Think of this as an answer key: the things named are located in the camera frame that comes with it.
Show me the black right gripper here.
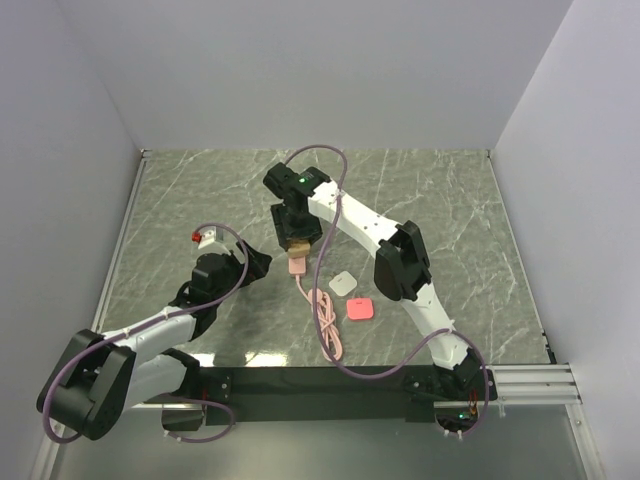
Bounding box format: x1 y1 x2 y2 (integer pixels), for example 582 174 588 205
270 204 323 251

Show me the tan wooden plug adapter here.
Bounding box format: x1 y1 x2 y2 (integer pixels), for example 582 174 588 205
286 240 311 259

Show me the pink power cord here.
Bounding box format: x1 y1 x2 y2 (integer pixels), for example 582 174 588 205
295 274 346 362

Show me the pink power strip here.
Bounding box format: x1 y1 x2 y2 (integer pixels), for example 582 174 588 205
288 257 307 277

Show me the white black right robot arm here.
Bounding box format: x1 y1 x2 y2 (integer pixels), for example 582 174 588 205
263 163 490 399

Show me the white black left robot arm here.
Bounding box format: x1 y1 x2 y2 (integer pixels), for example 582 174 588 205
36 242 272 440

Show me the white square plug adapter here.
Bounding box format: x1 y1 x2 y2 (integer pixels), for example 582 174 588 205
329 271 357 297

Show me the red square plug adapter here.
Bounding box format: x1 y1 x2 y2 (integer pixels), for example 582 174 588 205
346 297 374 321

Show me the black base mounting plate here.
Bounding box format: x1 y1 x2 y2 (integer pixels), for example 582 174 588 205
152 365 498 423

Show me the aluminium rail left edge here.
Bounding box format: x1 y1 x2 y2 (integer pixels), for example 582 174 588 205
91 149 151 331

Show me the aluminium rail frame front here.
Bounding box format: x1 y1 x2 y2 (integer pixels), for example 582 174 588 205
489 364 582 405

